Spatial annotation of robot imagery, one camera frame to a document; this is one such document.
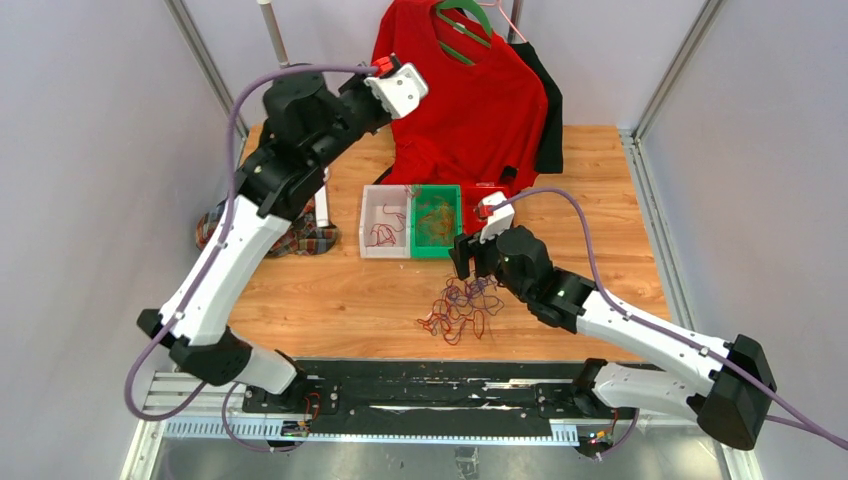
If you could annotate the green plastic bin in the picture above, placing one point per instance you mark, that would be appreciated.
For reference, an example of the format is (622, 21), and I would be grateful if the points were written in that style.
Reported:
(436, 219)

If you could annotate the white plastic bin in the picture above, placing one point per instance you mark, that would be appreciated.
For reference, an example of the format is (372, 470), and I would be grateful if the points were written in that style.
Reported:
(384, 225)

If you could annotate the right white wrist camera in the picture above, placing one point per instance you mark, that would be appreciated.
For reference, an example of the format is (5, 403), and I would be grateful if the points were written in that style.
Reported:
(498, 215)

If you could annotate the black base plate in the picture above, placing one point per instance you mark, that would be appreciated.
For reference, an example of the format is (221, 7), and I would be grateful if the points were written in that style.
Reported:
(431, 398)

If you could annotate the metal rack pole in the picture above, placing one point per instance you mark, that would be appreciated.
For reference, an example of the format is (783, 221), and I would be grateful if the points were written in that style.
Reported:
(274, 32)

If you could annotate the pink clothes hanger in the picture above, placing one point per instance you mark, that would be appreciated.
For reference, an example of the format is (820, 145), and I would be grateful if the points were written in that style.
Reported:
(509, 14)

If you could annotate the red t-shirt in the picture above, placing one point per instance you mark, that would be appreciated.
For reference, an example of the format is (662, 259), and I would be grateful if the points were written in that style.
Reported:
(478, 123)

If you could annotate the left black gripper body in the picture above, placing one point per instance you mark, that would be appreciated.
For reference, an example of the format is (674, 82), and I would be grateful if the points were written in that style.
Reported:
(355, 114)

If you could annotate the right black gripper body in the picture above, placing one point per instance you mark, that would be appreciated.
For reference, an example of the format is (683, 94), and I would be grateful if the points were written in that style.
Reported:
(486, 261)

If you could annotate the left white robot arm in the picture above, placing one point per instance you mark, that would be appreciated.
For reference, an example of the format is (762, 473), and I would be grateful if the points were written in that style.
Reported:
(311, 127)

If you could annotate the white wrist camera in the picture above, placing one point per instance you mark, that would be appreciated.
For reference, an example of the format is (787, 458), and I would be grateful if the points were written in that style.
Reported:
(498, 215)
(401, 92)

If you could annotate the plaid flannel shirt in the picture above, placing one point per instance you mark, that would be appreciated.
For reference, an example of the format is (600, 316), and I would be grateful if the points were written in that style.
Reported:
(303, 238)

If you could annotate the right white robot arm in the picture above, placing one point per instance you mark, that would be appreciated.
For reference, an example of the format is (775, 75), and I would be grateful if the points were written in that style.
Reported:
(725, 387)

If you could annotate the red plastic bin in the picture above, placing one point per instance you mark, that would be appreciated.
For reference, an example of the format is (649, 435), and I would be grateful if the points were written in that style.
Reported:
(471, 198)

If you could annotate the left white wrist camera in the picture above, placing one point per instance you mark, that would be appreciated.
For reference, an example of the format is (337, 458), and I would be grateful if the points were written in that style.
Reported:
(401, 92)

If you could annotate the green clothes hanger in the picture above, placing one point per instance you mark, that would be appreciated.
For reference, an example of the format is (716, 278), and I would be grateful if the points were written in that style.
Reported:
(463, 31)

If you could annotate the black t-shirt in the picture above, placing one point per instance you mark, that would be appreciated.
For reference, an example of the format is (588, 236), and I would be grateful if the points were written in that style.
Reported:
(549, 155)

